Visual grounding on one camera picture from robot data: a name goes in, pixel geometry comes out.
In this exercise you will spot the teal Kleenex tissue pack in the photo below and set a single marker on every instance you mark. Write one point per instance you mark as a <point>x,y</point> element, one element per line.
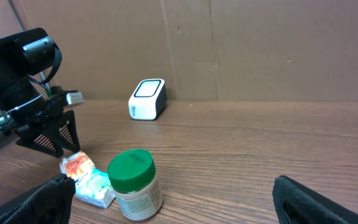
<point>95,188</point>

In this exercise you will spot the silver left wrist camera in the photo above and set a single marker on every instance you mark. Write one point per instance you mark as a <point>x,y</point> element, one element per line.
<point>73,98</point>

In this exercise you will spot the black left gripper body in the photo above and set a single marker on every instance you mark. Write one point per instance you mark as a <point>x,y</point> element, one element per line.
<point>27,107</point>

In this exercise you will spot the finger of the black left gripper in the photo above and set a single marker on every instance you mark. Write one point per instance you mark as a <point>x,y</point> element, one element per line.
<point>52,137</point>

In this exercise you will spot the orange Kleenex tissue pack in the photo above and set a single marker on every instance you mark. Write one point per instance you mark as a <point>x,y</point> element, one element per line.
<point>77,166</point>

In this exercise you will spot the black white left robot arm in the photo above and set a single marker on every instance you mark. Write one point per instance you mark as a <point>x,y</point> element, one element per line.
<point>27,59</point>

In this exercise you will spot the green lid beige jar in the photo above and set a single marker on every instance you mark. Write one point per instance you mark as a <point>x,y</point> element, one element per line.
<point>134,180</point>

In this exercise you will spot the white barcode scanner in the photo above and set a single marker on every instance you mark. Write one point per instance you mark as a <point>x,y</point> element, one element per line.
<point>148,100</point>

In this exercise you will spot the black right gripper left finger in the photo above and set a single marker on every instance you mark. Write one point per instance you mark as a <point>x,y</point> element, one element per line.
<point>50,203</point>

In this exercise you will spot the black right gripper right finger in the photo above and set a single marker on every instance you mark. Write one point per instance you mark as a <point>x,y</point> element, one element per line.
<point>297,204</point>

